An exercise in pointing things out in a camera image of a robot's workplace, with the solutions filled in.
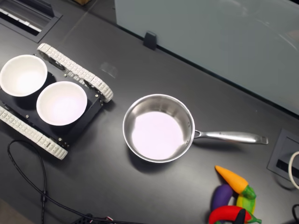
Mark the red toy chilli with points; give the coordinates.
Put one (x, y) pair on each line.
(224, 213)

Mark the yellow green toy corn cob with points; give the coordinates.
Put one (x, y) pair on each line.
(246, 204)

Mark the purple toy aubergine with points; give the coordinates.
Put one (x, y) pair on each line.
(220, 196)

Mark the orange toy carrot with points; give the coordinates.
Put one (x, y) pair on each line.
(233, 179)

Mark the black panel clip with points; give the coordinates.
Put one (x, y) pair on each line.
(149, 39)

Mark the white bowl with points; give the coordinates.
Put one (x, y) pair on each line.
(23, 74)
(61, 103)

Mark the black vehicle with white tracks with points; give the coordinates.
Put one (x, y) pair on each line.
(77, 72)

